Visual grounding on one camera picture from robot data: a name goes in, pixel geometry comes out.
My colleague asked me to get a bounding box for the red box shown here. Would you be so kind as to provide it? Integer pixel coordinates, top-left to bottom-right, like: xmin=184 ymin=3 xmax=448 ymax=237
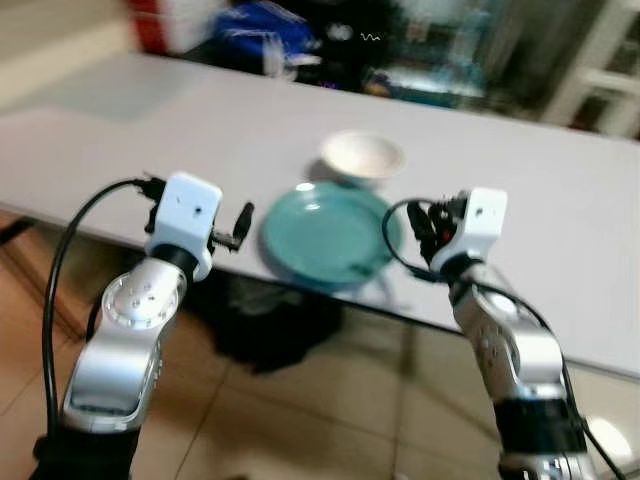
xmin=128 ymin=0 xmax=206 ymax=53

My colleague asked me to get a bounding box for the black bag under table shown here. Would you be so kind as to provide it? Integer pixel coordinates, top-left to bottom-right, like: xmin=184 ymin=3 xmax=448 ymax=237
xmin=188 ymin=272 xmax=347 ymax=375

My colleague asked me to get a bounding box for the white ceramic bowl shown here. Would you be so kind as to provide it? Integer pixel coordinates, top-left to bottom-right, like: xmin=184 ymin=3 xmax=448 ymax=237
xmin=319 ymin=130 xmax=409 ymax=188

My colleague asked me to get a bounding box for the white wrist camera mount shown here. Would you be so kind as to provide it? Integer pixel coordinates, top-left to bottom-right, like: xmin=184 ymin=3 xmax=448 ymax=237
xmin=432 ymin=187 xmax=508 ymax=273
xmin=146 ymin=172 xmax=223 ymax=282

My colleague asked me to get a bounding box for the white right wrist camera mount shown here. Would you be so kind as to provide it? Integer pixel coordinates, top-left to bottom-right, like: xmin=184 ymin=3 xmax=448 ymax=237
xmin=432 ymin=187 xmax=508 ymax=273

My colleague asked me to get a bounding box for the clear glass tank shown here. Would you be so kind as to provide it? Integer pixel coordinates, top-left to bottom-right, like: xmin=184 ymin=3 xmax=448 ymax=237
xmin=368 ymin=8 xmax=503 ymax=103

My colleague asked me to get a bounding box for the blue bag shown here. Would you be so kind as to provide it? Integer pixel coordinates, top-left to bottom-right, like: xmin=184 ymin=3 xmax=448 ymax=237
xmin=213 ymin=0 xmax=323 ymax=69

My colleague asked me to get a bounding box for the white shelf unit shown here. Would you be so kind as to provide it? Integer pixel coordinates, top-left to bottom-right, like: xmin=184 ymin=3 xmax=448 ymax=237
xmin=543 ymin=0 xmax=640 ymax=139

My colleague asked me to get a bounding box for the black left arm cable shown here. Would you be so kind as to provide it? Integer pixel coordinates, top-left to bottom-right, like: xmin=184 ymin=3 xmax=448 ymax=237
xmin=41 ymin=177 xmax=153 ymax=441

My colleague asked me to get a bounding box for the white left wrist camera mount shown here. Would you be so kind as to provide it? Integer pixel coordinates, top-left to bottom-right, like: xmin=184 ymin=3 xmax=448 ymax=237
xmin=146 ymin=172 xmax=223 ymax=282

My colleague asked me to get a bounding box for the teal round plate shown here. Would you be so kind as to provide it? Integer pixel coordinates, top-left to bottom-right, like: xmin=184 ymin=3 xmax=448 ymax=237
xmin=259 ymin=181 xmax=405 ymax=292

